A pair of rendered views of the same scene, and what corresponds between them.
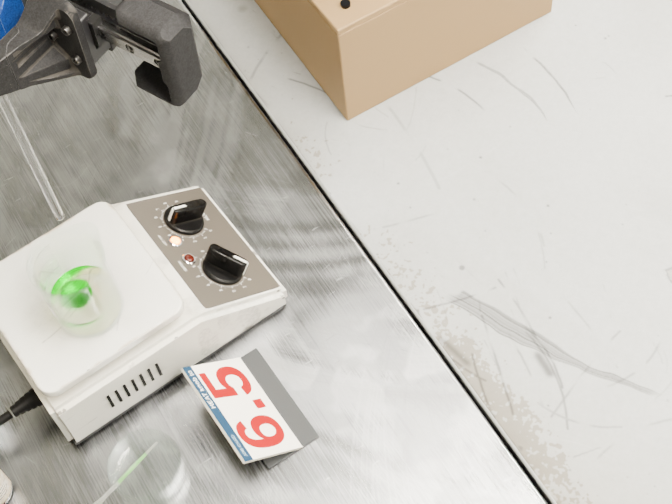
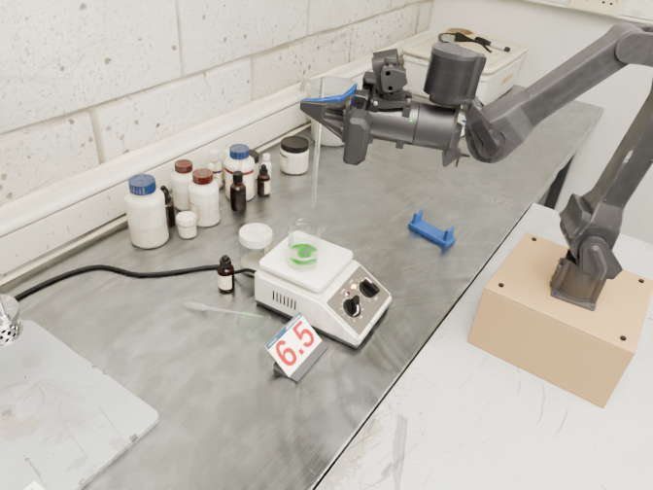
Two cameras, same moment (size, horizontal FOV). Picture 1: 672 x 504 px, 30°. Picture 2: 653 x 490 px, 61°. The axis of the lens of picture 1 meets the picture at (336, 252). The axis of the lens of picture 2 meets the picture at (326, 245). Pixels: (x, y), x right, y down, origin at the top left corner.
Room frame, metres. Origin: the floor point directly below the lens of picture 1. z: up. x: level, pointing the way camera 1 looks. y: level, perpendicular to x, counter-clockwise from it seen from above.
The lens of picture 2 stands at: (0.07, -0.42, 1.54)
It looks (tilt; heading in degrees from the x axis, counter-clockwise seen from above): 36 degrees down; 55
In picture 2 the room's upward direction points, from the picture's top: 5 degrees clockwise
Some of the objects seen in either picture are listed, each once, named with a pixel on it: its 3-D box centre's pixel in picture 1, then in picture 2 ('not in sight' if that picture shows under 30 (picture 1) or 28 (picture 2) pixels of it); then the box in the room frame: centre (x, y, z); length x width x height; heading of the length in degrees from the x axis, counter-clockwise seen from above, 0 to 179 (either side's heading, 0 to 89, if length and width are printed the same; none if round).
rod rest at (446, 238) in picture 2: not in sight; (432, 227); (0.79, 0.24, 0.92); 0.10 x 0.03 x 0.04; 104
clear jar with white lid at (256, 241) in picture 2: not in sight; (256, 250); (0.42, 0.31, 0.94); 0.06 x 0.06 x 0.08
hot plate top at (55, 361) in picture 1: (77, 295); (306, 259); (0.46, 0.19, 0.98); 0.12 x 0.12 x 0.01; 29
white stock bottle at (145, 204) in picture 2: not in sight; (146, 210); (0.28, 0.48, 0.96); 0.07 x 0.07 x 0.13
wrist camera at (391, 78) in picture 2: not in sight; (392, 79); (0.52, 0.11, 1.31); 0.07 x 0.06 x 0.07; 51
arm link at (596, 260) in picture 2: not in sight; (594, 245); (0.76, -0.10, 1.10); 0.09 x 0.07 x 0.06; 51
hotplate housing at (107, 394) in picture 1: (121, 303); (319, 285); (0.47, 0.17, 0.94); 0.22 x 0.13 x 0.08; 119
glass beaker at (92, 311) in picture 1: (80, 281); (305, 245); (0.45, 0.18, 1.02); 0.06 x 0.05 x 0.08; 145
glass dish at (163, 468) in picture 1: (146, 468); (254, 324); (0.35, 0.16, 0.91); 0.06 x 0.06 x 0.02
